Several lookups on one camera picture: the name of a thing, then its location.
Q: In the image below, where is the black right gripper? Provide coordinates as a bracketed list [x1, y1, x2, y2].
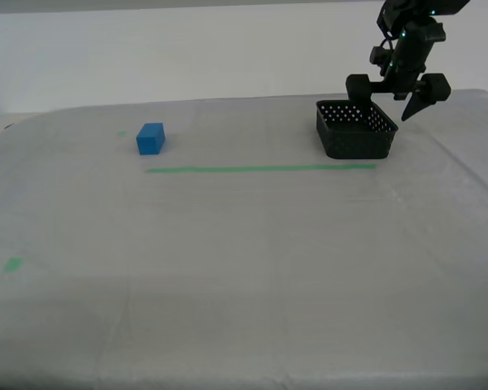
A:
[345, 23, 452, 122]

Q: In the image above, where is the black perforated plastic basket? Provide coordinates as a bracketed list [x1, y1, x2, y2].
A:
[316, 100, 399, 160]

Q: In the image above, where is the blue rectangular block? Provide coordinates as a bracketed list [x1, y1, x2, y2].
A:
[136, 123, 166, 156]

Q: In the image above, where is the long green tape strip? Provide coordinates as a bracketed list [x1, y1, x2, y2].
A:
[144, 163, 377, 175]

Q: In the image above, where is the translucent plastic table cover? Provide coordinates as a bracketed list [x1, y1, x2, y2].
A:
[0, 89, 488, 390]

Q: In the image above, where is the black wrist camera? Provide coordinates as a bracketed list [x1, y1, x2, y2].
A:
[368, 45, 391, 66]

